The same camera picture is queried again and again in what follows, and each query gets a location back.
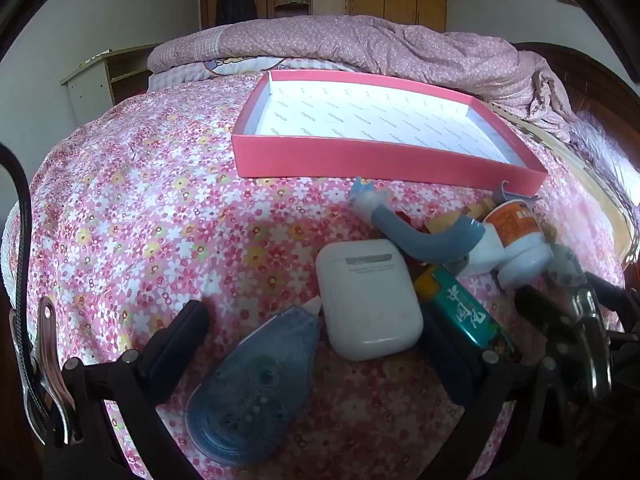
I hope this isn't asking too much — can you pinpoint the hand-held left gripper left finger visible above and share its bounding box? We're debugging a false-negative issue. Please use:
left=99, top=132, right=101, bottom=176
left=42, top=299, right=211, bottom=480

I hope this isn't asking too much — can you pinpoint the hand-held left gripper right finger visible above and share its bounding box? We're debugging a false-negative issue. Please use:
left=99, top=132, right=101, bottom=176
left=421, top=302, right=591, bottom=480

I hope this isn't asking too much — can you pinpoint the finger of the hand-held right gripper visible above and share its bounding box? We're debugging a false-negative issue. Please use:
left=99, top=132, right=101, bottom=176
left=582, top=272, right=640, bottom=333
left=514, top=284, right=581, bottom=361

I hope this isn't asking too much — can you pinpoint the green lighter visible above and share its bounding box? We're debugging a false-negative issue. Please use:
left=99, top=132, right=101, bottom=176
left=414, top=266, right=521, bottom=363

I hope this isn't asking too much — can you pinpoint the white bottle orange label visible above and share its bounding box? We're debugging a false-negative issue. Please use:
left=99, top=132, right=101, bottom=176
left=482, top=199, right=553, bottom=290

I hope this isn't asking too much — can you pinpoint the blue correction tape dispenser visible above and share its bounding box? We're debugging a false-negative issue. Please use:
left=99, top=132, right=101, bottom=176
left=184, top=297, right=323, bottom=468

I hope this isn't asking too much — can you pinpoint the white earbuds case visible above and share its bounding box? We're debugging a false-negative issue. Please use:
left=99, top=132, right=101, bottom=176
left=315, top=239, right=425, bottom=362

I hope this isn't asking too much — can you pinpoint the grey cat figurine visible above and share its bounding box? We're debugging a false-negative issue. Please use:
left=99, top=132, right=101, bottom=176
left=349, top=177, right=503, bottom=278

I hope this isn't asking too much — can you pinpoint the pink cardboard box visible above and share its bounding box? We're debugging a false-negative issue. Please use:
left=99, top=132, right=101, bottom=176
left=231, top=70, right=549, bottom=196

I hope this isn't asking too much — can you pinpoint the metal spring clip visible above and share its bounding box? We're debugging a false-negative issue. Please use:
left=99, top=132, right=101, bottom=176
left=572, top=285, right=613, bottom=401
left=27, top=296, right=85, bottom=447

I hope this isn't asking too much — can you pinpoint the small grey toy piece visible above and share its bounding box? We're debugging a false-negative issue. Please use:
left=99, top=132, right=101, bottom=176
left=492, top=180, right=538, bottom=208

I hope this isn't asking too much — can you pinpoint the lavender ruffled pillow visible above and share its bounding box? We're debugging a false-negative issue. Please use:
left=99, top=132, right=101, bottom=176
left=565, top=110, right=640, bottom=221

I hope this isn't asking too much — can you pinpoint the pink floral bedsheet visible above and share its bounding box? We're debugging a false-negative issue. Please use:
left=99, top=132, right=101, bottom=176
left=0, top=72, right=631, bottom=480

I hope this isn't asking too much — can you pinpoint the dark wooden headboard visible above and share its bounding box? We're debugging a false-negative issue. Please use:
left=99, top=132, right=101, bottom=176
left=515, top=42, right=640, bottom=126

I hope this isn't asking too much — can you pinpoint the wooden bedside table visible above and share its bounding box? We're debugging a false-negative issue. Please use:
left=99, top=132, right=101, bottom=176
left=61, top=42, right=161, bottom=121

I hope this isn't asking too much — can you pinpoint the pink quilt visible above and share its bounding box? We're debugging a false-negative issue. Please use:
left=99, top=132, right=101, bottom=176
left=146, top=14, right=573, bottom=143

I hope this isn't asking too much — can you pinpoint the black cable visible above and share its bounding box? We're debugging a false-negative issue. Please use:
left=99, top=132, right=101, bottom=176
left=0, top=142, right=56, bottom=433

